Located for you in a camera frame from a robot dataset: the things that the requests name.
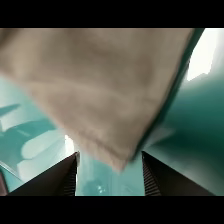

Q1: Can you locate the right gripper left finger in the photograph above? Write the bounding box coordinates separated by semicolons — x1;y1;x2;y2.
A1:
7;151;80;197

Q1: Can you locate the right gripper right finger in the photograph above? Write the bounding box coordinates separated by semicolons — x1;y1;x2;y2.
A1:
141;150;214;197

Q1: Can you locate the beige garment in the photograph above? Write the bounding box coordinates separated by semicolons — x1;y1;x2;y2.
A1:
0;27;196;173

